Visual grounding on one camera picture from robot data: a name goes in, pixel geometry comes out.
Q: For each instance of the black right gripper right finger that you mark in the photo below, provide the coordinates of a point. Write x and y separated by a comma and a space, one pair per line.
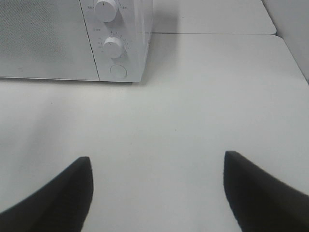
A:
261, 202

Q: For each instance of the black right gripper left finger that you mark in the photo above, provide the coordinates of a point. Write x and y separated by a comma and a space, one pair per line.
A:
62, 205

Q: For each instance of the round door release button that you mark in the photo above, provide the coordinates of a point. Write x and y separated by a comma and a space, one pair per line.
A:
118, 71

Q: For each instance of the white control knob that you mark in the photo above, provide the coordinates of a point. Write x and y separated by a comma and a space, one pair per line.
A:
113, 47
105, 10

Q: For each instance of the white microwave door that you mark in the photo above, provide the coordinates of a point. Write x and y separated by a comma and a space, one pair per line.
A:
45, 39

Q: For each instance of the white microwave oven body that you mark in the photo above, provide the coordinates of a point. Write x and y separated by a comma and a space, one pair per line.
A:
133, 26

